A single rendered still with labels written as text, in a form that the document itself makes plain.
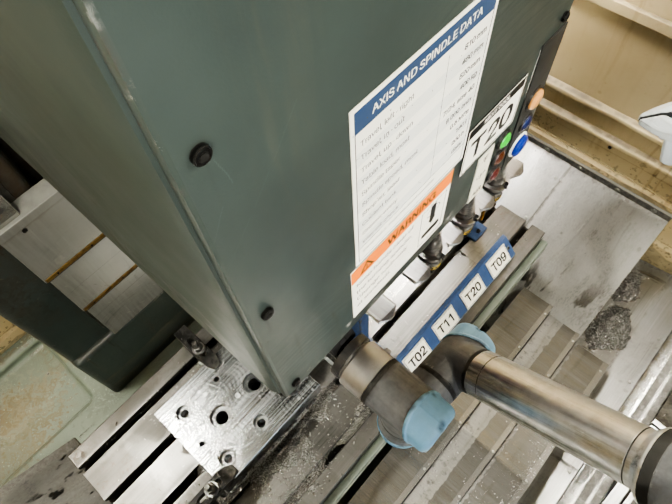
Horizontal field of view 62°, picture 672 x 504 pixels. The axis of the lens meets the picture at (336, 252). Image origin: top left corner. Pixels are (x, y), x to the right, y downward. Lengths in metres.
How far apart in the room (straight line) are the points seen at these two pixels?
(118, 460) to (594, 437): 1.04
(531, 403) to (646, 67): 0.95
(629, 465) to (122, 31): 0.67
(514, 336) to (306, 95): 1.38
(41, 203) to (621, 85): 1.31
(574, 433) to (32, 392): 1.58
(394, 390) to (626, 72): 1.05
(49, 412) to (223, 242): 1.63
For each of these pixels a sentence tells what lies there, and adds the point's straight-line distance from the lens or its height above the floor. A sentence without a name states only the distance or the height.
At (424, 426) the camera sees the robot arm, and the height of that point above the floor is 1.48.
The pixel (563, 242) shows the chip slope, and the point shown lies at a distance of 1.76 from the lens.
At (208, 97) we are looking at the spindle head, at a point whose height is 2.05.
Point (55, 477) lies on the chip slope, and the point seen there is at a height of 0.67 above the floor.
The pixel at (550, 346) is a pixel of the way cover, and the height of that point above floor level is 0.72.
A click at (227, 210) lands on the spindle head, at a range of 0.30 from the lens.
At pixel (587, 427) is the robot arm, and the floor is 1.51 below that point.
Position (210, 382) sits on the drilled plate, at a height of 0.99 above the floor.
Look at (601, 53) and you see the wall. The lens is 1.56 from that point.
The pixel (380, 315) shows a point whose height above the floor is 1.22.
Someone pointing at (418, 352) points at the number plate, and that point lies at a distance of 1.35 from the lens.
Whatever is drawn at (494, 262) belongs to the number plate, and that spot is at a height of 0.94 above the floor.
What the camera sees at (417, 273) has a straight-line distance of 1.13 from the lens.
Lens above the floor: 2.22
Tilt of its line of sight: 61 degrees down
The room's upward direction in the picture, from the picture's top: 6 degrees counter-clockwise
